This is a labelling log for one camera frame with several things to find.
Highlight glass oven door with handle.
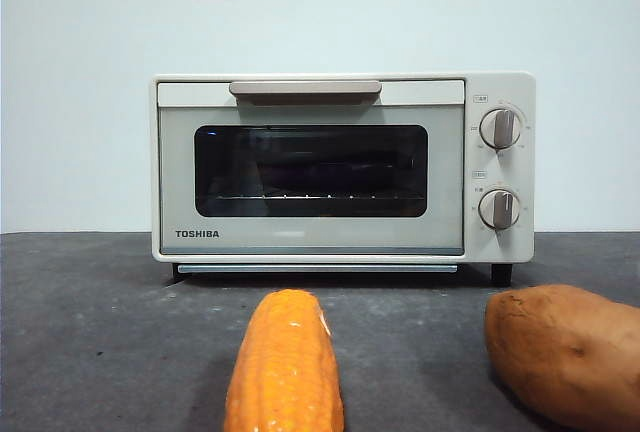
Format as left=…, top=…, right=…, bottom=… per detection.
left=156, top=79, right=467, bottom=257

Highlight cream oven knob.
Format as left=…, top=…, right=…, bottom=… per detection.
left=477, top=187, right=522, bottom=231
left=478, top=106, right=525, bottom=150

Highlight cream Toshiba toaster oven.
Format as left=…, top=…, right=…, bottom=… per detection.
left=149, top=71, right=537, bottom=287

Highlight metal crumb tray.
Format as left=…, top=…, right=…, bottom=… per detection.
left=177, top=263, right=459, bottom=274

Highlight orange corn cob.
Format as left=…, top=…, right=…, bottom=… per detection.
left=222, top=289, right=346, bottom=432

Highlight brown sweet potato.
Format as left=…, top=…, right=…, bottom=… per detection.
left=484, top=284, right=640, bottom=431

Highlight metal wire oven rack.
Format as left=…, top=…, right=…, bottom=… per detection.
left=214, top=193, right=429, bottom=202

